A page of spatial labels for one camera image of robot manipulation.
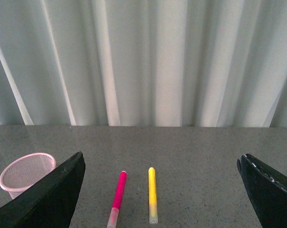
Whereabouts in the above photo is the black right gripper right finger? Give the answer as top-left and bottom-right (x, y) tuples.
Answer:
(237, 154), (287, 228)

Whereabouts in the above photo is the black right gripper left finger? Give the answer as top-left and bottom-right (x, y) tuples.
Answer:
(0, 152), (85, 228)

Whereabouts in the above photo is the pink highlighter pen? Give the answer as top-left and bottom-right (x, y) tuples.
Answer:
(107, 171), (127, 228)

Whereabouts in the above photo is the pink mesh pen cup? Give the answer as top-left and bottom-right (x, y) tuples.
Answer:
(0, 152), (57, 199)

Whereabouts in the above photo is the yellow highlighter pen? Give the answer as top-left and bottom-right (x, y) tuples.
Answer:
(148, 167), (158, 224)

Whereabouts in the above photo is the white pleated curtain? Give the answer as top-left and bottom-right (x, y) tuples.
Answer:
(0, 0), (287, 127)

